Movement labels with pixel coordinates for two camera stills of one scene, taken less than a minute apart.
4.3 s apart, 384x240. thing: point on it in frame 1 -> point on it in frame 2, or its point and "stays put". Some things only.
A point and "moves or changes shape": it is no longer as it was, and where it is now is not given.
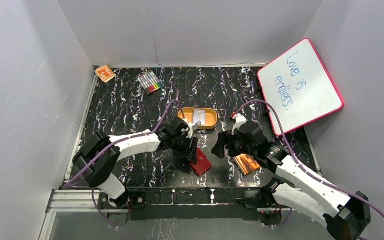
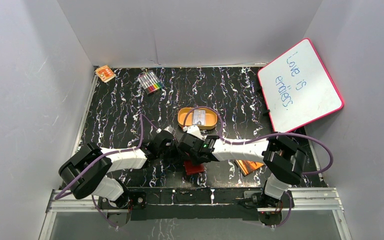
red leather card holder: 202,164 moves or changes shape
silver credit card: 199,115 stays put
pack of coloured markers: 150,82 stays put
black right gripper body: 236,145 -> 194,158
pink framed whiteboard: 297,85 stays put
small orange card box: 105,73 stays put
